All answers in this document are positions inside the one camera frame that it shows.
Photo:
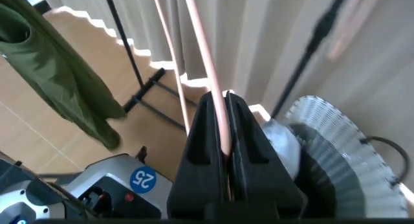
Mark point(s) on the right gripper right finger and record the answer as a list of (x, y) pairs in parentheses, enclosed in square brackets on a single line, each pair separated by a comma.
[(258, 175)]

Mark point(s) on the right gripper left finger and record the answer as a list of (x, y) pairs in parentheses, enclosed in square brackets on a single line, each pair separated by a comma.
[(197, 175)]

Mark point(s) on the green printed shirt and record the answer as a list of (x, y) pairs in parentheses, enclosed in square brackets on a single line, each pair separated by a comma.
[(48, 62)]

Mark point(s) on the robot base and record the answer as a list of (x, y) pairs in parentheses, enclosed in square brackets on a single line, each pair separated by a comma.
[(113, 169)]

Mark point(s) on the white laundry basket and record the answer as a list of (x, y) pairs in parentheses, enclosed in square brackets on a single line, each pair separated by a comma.
[(323, 114)]

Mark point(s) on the black clothes rack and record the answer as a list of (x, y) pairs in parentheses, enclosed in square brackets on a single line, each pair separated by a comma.
[(318, 31)]

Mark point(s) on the pale grey garment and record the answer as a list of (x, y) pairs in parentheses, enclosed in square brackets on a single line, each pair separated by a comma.
[(281, 143)]

